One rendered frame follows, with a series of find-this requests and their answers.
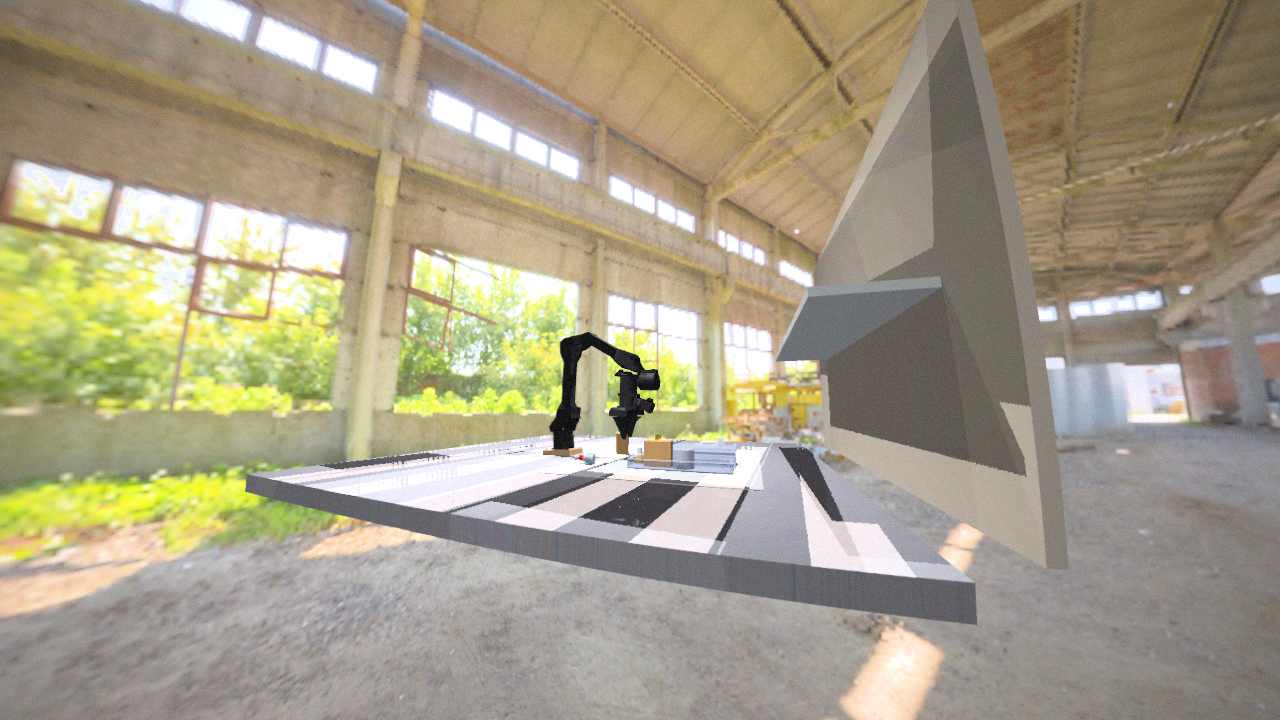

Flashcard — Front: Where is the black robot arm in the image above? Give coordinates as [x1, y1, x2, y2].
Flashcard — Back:
[549, 332, 660, 448]

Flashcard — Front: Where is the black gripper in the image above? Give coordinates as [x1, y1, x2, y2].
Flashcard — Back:
[609, 389, 644, 439]

